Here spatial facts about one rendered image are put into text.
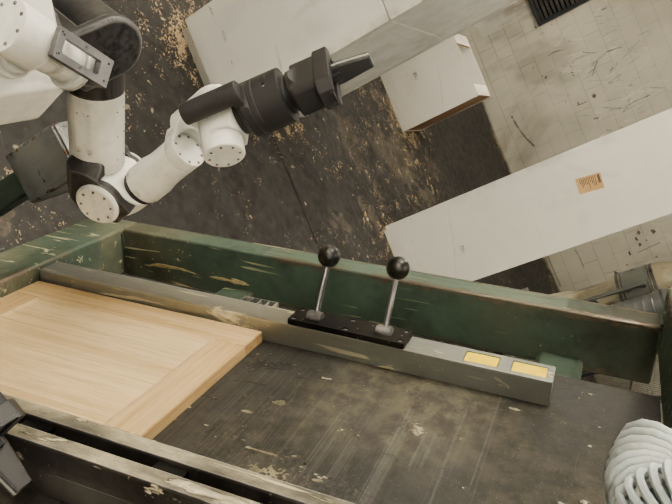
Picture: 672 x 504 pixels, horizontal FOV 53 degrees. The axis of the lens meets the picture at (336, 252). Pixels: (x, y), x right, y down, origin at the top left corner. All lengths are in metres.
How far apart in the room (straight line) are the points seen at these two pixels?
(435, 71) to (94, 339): 5.01
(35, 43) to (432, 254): 4.09
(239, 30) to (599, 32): 6.01
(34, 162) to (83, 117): 0.46
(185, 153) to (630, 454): 0.80
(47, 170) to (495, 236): 3.48
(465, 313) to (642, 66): 7.71
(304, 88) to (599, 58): 7.97
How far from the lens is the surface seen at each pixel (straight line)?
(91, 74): 0.87
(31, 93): 0.98
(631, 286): 6.50
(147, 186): 1.17
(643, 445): 0.61
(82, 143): 1.18
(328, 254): 1.09
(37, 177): 1.60
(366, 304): 1.31
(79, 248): 1.47
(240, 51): 3.58
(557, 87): 8.93
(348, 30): 3.28
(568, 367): 1.22
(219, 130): 1.05
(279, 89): 1.03
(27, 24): 0.83
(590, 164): 4.45
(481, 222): 4.61
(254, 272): 1.39
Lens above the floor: 1.99
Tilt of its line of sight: 29 degrees down
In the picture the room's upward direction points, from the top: 68 degrees clockwise
